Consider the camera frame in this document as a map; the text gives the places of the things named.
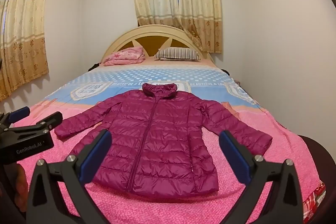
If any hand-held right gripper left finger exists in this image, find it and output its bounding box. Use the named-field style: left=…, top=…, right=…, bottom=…
left=26, top=130, right=113, bottom=224

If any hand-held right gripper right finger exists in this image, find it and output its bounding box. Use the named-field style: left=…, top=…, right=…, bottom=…
left=219, top=130, right=311, bottom=224

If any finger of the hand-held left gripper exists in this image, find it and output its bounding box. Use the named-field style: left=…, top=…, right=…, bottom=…
left=8, top=112, right=63, bottom=133
left=0, top=106, right=31, bottom=128

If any magenta quilted puffer jacket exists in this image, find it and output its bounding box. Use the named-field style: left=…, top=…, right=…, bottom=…
left=54, top=83, right=273, bottom=197

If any pink and blue bed sheet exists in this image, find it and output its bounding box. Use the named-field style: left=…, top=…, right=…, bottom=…
left=10, top=59, right=327, bottom=224

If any dark round bed footboard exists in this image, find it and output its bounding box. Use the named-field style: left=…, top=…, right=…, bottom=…
left=298, top=135, right=332, bottom=188

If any wide beige floral curtain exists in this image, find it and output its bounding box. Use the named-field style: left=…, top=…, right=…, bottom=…
left=0, top=0, right=53, bottom=102

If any folded pink floral blanket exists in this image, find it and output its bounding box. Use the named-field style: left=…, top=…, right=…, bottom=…
left=102, top=46, right=146, bottom=66

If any striped pillow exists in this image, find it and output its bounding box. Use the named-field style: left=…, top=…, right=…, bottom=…
left=154, top=47, right=201, bottom=61

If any cream wooden bed headboard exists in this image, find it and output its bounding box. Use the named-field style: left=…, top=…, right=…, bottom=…
left=100, top=25, right=214, bottom=65

